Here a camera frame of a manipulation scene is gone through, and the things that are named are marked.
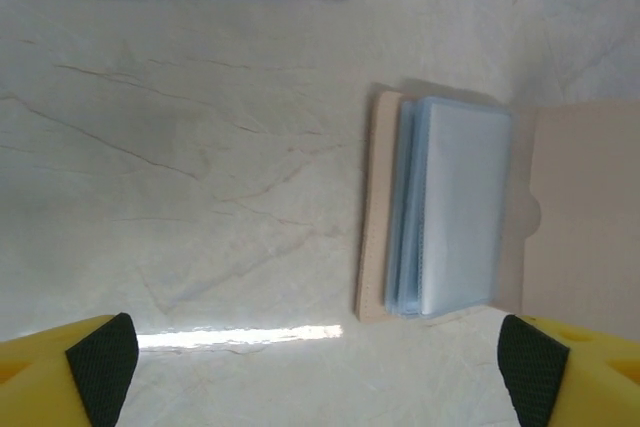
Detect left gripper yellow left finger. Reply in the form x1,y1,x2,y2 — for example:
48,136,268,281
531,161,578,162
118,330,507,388
0,312,140,427

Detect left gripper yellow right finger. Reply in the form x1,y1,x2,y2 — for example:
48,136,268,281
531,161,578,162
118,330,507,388
499,314,640,427

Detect beige card holder blue sleeves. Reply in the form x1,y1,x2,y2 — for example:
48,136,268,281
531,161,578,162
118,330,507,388
353,89,640,327

